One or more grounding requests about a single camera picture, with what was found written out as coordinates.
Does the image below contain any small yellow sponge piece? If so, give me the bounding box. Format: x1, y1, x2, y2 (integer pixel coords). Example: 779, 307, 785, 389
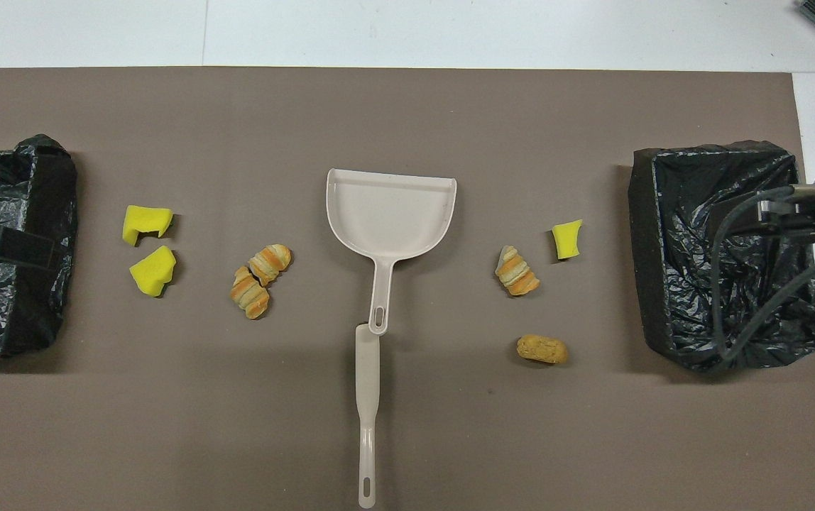
552, 219, 584, 260

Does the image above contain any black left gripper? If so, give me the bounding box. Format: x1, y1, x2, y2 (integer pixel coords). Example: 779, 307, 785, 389
0, 220, 55, 270

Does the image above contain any brown table mat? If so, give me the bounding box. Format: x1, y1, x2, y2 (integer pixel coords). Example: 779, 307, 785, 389
0, 67, 815, 511

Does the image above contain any notched yellow sponge piece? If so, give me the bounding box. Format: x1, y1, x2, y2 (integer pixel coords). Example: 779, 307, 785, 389
122, 204, 174, 247

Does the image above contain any black bag-lined bin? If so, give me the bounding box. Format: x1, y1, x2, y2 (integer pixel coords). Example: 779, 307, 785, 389
0, 133, 80, 358
628, 140, 815, 373

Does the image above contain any beige plastic dustpan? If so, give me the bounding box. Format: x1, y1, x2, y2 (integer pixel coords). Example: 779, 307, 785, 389
326, 168, 458, 336

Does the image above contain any striped toy croissant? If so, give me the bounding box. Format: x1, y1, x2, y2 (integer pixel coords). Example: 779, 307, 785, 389
231, 265, 271, 320
248, 243, 292, 287
496, 245, 541, 297

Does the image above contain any beige hand brush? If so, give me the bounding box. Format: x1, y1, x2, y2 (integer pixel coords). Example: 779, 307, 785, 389
355, 324, 381, 510

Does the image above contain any brown toy bread roll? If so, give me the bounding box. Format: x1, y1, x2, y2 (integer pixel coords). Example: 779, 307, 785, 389
516, 334, 569, 365

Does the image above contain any yellow sponge with green side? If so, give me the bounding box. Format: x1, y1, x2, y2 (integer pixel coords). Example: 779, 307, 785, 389
128, 245, 177, 297

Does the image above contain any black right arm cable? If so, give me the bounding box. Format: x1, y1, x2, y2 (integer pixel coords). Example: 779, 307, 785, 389
709, 186, 815, 359

